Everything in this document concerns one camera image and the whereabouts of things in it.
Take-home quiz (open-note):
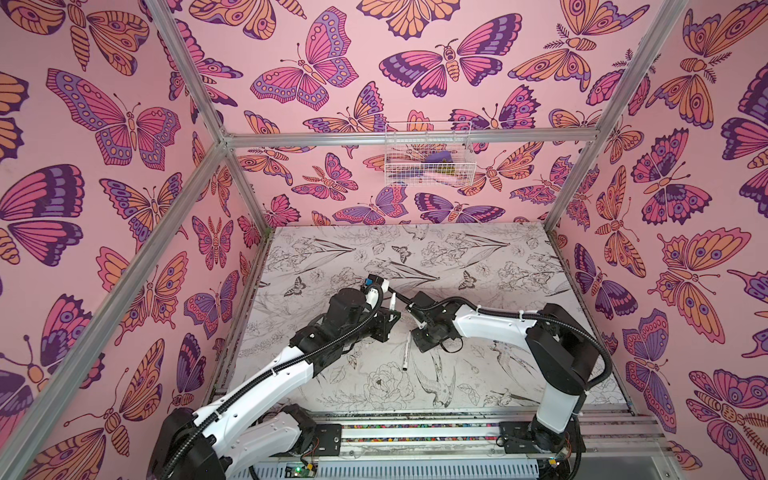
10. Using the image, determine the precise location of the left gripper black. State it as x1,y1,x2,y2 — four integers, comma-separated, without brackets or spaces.
335,305,400,350

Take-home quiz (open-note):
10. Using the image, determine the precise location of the white wire basket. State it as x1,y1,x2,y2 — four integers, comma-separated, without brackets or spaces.
382,125,477,189

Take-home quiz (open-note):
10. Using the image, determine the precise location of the aluminium frame right post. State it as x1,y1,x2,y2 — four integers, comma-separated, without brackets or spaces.
544,0,688,233

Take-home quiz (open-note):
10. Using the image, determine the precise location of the aluminium frame left post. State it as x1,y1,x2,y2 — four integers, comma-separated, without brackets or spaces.
146,0,271,236

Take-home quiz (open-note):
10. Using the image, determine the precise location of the aluminium frame back crossbar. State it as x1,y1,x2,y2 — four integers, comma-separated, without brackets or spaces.
226,128,599,148

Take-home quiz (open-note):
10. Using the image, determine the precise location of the aluminium frame post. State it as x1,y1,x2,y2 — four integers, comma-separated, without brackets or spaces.
146,0,271,236
544,0,688,233

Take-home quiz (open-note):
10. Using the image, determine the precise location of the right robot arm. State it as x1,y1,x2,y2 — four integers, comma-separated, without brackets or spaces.
400,293,613,453

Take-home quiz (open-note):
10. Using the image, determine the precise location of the aluminium front rail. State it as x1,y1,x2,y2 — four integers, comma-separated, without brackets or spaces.
258,409,685,479

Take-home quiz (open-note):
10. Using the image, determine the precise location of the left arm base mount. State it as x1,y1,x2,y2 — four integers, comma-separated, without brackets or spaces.
254,404,342,457

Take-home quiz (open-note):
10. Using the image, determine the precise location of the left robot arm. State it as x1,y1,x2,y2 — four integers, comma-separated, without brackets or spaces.
147,276,400,479

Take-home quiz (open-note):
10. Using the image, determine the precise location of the white vented cable duct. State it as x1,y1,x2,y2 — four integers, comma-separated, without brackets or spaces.
233,458,540,479

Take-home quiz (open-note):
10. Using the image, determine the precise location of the aluminium frame diagonal bar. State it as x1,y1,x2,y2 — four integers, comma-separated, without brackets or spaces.
1,141,225,479

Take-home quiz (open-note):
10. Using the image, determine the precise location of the purple item in basket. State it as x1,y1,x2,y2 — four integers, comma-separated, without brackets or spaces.
424,150,454,164

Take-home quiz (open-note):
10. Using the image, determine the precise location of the small green circuit board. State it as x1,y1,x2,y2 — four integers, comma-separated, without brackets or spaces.
284,463,318,479

